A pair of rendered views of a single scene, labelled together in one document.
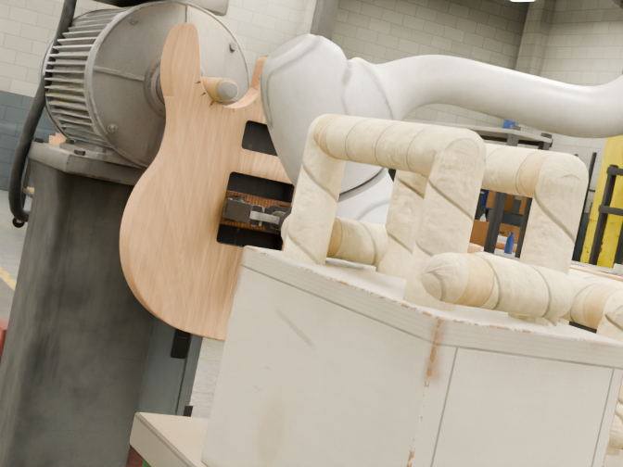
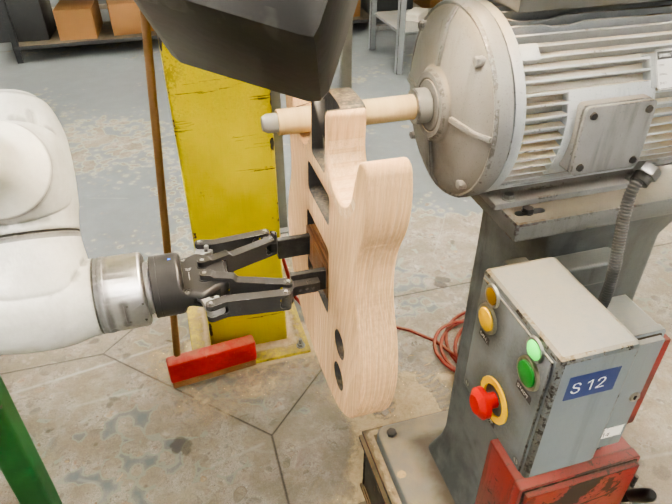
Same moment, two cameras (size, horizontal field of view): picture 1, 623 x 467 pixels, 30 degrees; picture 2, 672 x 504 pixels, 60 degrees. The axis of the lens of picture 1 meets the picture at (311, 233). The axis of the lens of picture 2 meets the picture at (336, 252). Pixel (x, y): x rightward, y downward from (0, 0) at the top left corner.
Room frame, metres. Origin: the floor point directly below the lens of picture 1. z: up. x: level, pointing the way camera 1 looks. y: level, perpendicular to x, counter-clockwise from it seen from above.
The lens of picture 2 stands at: (1.73, -0.51, 1.54)
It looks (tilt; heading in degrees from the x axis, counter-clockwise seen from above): 36 degrees down; 100
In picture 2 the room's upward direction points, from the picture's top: straight up
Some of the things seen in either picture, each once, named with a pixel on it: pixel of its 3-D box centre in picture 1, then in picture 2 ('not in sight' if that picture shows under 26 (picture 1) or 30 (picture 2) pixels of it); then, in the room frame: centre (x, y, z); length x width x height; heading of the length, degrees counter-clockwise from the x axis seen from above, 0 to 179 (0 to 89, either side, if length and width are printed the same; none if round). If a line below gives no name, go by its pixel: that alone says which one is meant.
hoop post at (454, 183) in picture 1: (444, 230); not in sight; (0.71, -0.08, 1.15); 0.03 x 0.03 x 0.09
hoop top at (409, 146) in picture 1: (388, 144); not in sight; (0.78, -0.04, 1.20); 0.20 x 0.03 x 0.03; 29
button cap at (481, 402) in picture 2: not in sight; (488, 401); (1.83, -0.01, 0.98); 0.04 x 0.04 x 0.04; 26
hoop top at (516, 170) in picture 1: (485, 166); not in sight; (0.82, -0.11, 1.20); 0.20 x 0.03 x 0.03; 29
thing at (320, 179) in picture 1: (316, 197); not in sight; (0.86, 0.00, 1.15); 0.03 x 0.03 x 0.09
